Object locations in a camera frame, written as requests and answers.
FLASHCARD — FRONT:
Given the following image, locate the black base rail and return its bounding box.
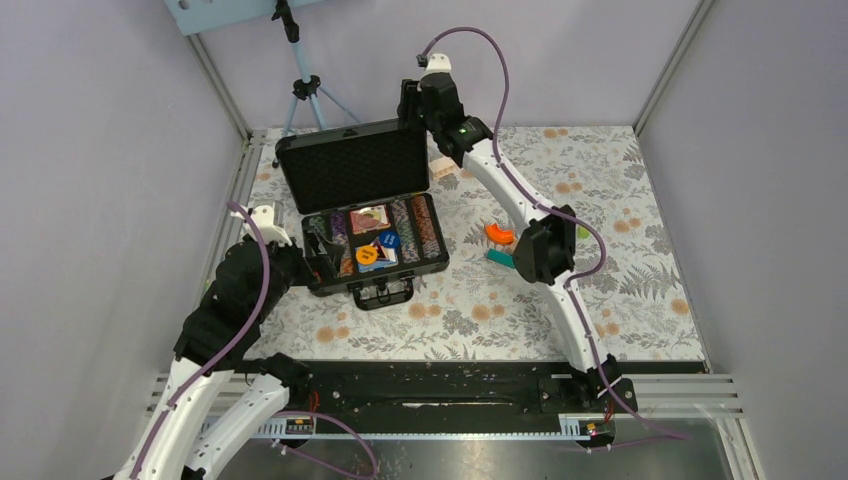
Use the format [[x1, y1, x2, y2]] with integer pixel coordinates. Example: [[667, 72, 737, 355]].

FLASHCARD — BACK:
[[245, 358, 707, 440]]

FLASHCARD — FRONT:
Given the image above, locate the blue small blind button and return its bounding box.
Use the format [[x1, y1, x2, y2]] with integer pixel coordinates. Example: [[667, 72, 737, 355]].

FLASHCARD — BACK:
[[378, 230, 400, 249]]

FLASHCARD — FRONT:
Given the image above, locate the blue playing card deck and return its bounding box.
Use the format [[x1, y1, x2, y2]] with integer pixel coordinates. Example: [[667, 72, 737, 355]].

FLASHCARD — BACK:
[[354, 244, 399, 273]]

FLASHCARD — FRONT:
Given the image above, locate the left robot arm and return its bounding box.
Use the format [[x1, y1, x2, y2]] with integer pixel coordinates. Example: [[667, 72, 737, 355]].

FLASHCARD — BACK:
[[114, 201, 315, 479]]

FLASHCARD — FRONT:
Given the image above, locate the beige toy block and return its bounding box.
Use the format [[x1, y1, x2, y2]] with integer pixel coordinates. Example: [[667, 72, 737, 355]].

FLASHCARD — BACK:
[[428, 157, 456, 180]]

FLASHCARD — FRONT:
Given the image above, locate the teal rectangular block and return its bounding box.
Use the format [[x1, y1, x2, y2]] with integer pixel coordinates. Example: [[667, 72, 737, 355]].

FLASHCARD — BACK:
[[486, 249, 515, 269]]

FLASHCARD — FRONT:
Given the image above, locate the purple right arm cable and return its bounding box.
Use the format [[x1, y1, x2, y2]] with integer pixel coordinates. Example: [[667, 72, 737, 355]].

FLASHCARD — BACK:
[[415, 27, 694, 452]]

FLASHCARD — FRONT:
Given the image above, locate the purple poker chip row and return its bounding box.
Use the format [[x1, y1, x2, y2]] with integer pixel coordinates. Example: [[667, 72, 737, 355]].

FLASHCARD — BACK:
[[331, 211, 353, 277]]

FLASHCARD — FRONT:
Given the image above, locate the orange black poker chip row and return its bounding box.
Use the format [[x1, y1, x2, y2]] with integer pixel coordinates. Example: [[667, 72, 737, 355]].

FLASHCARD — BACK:
[[411, 196, 441, 259]]

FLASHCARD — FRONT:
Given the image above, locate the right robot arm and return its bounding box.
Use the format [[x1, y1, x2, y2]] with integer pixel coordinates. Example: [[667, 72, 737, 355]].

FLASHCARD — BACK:
[[397, 72, 623, 412]]

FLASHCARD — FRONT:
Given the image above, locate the light blue tripod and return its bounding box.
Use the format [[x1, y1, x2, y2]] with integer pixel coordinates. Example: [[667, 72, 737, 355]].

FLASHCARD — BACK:
[[271, 0, 362, 137]]

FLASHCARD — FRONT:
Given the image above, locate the orange big blind button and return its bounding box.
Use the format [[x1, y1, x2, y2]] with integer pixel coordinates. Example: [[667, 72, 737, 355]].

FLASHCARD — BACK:
[[355, 245, 380, 266]]

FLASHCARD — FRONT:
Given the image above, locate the blue tan poker chip row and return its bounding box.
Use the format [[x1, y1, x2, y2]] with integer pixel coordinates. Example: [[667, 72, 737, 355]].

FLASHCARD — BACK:
[[390, 199, 420, 263]]

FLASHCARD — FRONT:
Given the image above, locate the black poker chip case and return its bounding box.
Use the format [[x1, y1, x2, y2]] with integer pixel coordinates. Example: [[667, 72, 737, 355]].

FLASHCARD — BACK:
[[274, 119, 450, 310]]

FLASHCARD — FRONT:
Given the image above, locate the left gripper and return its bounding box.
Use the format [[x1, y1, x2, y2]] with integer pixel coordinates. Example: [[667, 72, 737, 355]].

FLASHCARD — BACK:
[[253, 224, 346, 321]]

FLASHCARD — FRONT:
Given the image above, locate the red playing card deck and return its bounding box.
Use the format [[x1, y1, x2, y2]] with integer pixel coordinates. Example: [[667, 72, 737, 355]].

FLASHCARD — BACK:
[[349, 204, 391, 235]]

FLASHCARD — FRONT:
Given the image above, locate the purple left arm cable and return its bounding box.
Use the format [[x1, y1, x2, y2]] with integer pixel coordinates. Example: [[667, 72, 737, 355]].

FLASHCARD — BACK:
[[129, 200, 380, 480]]

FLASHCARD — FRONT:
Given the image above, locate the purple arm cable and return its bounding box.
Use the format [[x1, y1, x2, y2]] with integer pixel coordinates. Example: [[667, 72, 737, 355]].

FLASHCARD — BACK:
[[129, 200, 380, 480], [415, 27, 694, 452]]

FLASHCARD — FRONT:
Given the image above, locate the orange curved block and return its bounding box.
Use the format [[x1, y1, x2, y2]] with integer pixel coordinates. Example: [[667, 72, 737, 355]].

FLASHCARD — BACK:
[[484, 223, 515, 246]]

